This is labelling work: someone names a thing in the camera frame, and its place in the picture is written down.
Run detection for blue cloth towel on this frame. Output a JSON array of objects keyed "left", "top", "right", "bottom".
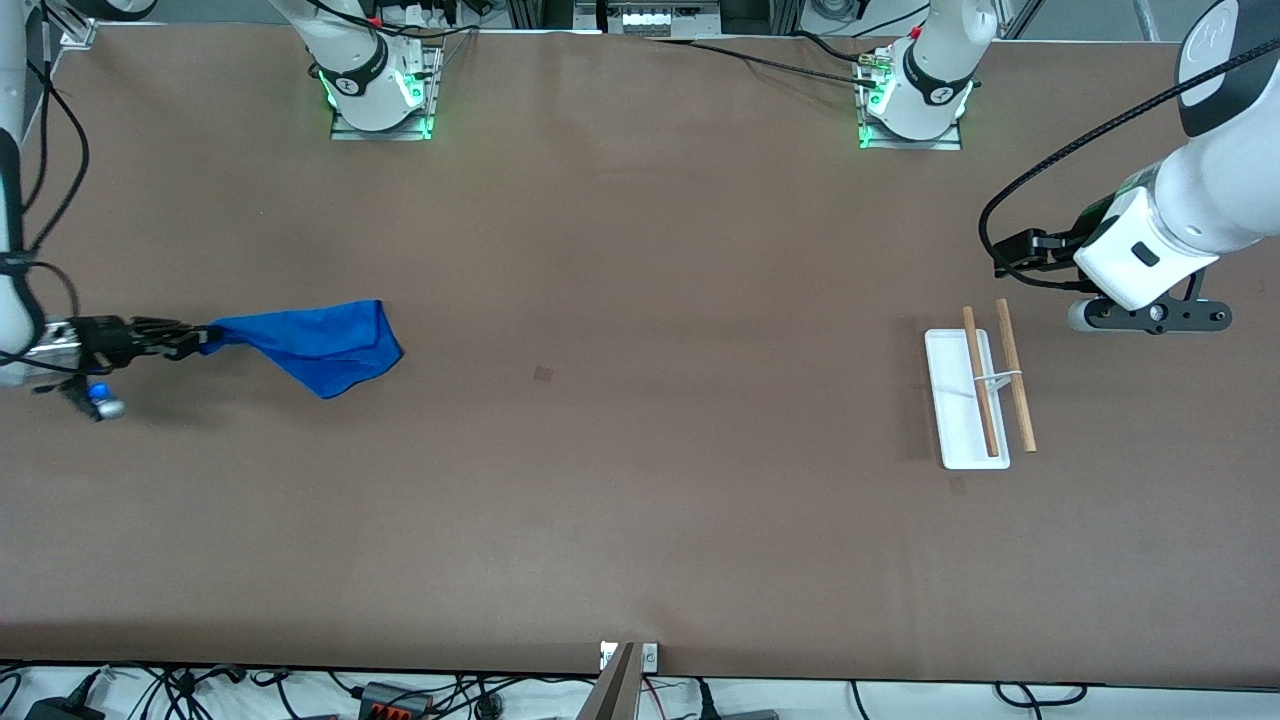
[{"left": 203, "top": 299, "right": 405, "bottom": 400}]

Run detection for white rack with wooden rods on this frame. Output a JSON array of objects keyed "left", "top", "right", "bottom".
[{"left": 924, "top": 298, "right": 1038, "bottom": 471}]

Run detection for black power strip orange switches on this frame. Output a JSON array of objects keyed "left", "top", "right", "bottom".
[{"left": 357, "top": 681, "right": 434, "bottom": 720}]

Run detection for grey control box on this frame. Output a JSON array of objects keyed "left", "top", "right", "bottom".
[{"left": 598, "top": 0, "right": 723, "bottom": 39}]

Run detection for black plug block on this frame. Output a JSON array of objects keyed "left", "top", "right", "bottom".
[{"left": 697, "top": 678, "right": 782, "bottom": 720}]

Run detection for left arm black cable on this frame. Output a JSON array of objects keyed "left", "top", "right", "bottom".
[{"left": 978, "top": 36, "right": 1280, "bottom": 293}]

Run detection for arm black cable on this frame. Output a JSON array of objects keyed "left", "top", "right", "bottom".
[
  {"left": 978, "top": 36, "right": 1280, "bottom": 293},
  {"left": 0, "top": 0, "right": 92, "bottom": 377}
]

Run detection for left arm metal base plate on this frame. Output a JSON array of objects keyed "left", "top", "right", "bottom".
[{"left": 856, "top": 50, "right": 964, "bottom": 152}]

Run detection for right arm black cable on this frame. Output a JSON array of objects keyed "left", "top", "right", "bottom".
[{"left": 0, "top": 0, "right": 92, "bottom": 377}]

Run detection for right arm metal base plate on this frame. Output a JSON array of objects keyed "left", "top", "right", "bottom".
[{"left": 329, "top": 40, "right": 443, "bottom": 142}]

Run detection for long black table cable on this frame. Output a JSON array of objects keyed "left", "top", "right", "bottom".
[{"left": 645, "top": 36, "right": 883, "bottom": 87}]

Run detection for looped black floor cable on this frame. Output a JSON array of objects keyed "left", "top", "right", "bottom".
[{"left": 994, "top": 681, "right": 1089, "bottom": 710}]

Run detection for small metal edge bracket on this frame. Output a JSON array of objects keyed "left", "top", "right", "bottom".
[{"left": 599, "top": 641, "right": 660, "bottom": 673}]

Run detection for grey camera mount beam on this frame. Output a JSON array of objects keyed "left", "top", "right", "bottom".
[{"left": 576, "top": 642, "right": 642, "bottom": 720}]

